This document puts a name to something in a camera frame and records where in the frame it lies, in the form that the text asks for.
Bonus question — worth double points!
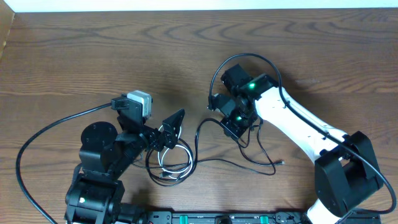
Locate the white USB cable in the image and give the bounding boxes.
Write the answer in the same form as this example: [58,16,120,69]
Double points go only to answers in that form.
[157,124,193,180]

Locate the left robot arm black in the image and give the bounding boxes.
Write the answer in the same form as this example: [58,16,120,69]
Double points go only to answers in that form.
[65,95,185,223]

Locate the right camera cable black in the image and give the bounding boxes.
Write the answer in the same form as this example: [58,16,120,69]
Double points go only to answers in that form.
[208,53,397,218]

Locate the camera cable black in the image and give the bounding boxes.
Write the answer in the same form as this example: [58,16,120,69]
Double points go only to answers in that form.
[208,53,397,218]
[15,103,111,223]

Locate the black base rail green clamps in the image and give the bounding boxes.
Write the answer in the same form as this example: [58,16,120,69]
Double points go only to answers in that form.
[118,203,382,224]

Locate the left camera cable black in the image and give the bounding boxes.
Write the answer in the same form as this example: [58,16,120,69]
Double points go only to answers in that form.
[15,103,111,223]

